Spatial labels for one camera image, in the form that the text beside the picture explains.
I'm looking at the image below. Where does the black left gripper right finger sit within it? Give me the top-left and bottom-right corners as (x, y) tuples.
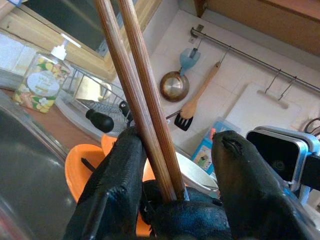
(211, 129), (315, 240)

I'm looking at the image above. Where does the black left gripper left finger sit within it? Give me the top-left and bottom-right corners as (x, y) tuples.
(62, 126), (148, 240)

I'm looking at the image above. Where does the wooden chopstick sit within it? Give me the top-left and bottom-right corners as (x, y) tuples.
(92, 0), (178, 202)
(116, 0), (186, 201)

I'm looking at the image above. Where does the orange plate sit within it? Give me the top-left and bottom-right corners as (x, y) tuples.
(64, 134), (156, 238)

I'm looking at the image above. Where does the white bowl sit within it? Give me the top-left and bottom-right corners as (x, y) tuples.
(174, 151), (220, 192)

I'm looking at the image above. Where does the blue box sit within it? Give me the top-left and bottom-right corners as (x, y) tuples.
(191, 116), (242, 176)

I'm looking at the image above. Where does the white drain tray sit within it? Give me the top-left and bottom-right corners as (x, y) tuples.
(54, 97), (126, 141)

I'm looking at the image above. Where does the white cutting board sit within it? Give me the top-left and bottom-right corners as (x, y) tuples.
(224, 82), (305, 137)

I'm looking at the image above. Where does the black slotted spatula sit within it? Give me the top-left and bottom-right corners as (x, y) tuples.
(165, 109), (194, 132)

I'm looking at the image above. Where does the white mug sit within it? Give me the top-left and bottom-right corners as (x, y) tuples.
(98, 81), (113, 100)

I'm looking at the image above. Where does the steel double sink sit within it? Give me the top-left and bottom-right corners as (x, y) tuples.
(0, 89), (77, 240)

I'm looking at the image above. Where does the small copper pan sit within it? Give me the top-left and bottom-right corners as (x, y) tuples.
(159, 67), (190, 103)

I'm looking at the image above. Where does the wooden spatula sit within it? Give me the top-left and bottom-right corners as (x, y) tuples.
(179, 61), (222, 120)

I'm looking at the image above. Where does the floral soap pump bottle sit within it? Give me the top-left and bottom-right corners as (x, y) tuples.
(12, 41), (73, 115)

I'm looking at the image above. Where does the blue funnel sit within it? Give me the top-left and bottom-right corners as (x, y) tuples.
(178, 47), (202, 77)

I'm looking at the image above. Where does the black round handle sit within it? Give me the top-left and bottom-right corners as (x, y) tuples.
(85, 109), (115, 134)

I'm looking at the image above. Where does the metal wire dish rack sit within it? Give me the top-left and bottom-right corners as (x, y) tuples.
(56, 67), (136, 131)

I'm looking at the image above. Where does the wooden window frame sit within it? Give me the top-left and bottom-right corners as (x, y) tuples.
(0, 0), (163, 81)

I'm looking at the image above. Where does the metal wall rail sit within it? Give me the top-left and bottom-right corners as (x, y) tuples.
(190, 26), (320, 92)

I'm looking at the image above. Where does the wooden wall cabinet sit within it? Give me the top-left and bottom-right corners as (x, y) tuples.
(193, 0), (320, 57)

